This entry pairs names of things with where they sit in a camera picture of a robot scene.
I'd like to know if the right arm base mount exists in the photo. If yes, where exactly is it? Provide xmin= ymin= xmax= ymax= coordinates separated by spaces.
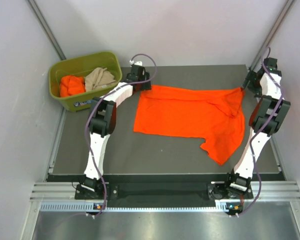
xmin=207 ymin=171 xmax=253 ymax=200

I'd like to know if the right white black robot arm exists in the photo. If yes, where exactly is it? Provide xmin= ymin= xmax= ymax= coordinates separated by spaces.
xmin=233 ymin=70 xmax=291 ymax=180

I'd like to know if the orange shirt in bin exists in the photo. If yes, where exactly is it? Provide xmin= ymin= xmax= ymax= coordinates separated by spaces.
xmin=59 ymin=75 xmax=86 ymax=98

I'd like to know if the olive green plastic bin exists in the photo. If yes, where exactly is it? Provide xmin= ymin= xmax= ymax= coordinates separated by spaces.
xmin=48 ymin=51 xmax=122 ymax=112

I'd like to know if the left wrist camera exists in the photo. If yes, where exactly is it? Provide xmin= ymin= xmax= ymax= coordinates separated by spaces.
xmin=125 ymin=61 xmax=146 ymax=83

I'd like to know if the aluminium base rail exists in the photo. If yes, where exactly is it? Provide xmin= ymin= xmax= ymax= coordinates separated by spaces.
xmin=30 ymin=181 xmax=300 ymax=213

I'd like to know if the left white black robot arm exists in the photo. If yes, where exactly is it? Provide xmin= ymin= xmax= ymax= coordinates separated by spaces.
xmin=84 ymin=71 xmax=151 ymax=180

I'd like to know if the beige shirt in bin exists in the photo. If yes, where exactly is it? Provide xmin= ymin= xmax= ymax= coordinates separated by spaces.
xmin=84 ymin=67 xmax=116 ymax=92

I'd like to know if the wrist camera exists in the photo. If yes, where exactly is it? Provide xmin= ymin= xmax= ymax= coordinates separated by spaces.
xmin=262 ymin=57 xmax=282 ymax=77
xmin=125 ymin=61 xmax=146 ymax=83

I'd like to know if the black centre mounting plate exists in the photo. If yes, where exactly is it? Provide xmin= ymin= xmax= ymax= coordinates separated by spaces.
xmin=107 ymin=182 xmax=215 ymax=208

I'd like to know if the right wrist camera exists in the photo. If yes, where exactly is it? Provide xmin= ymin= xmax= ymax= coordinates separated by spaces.
xmin=262 ymin=57 xmax=282 ymax=77

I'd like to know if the orange t-shirt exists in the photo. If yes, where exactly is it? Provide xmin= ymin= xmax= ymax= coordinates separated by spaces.
xmin=133 ymin=85 xmax=245 ymax=166

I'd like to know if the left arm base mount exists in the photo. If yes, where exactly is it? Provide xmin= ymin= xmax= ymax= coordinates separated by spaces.
xmin=74 ymin=175 xmax=105 ymax=200

